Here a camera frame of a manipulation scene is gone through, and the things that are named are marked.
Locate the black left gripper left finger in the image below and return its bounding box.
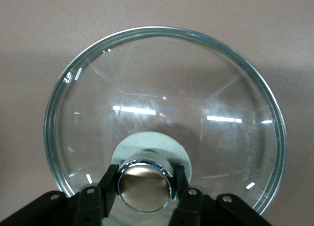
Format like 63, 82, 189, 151
73, 164, 121, 226

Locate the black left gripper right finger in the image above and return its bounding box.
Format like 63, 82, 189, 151
169, 165, 204, 226

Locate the glass pot lid with knob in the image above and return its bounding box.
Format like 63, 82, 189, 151
44, 26, 287, 226

